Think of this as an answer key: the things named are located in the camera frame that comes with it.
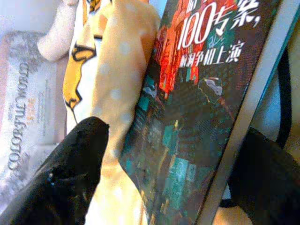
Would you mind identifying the dark red-green cover book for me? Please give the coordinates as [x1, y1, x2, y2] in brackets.
[119, 0, 300, 225]

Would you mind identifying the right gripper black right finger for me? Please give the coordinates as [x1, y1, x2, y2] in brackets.
[221, 127, 300, 225]

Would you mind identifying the yellow cartoon egg blanket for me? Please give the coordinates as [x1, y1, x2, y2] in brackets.
[62, 0, 300, 225]

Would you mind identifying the printed grey headboard cushion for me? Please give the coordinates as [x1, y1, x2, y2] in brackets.
[0, 30, 71, 205]

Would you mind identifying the cream bolster pillow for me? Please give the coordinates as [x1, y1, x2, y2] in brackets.
[37, 0, 81, 62]

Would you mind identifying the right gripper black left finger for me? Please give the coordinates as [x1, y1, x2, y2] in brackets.
[0, 116, 111, 225]

